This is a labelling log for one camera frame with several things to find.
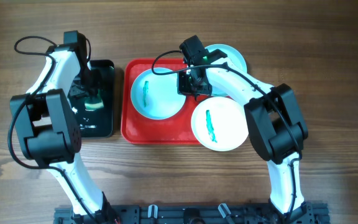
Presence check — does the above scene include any black tray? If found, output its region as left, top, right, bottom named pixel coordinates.
left=68, top=60, right=115, bottom=138

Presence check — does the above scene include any black mounting rail base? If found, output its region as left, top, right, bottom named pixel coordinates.
left=53, top=202, right=331, bottom=224

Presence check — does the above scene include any white plate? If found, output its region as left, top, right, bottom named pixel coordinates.
left=191, top=97, right=249, bottom=152
left=203, top=44, right=248, bottom=97

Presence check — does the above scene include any green yellow scrub sponge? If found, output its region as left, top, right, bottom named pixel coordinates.
left=84, top=91, right=104, bottom=111

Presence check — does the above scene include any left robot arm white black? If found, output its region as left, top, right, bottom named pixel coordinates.
left=7, top=44, right=120, bottom=223

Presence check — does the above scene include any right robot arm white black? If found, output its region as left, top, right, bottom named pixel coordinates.
left=178, top=49, right=308, bottom=223

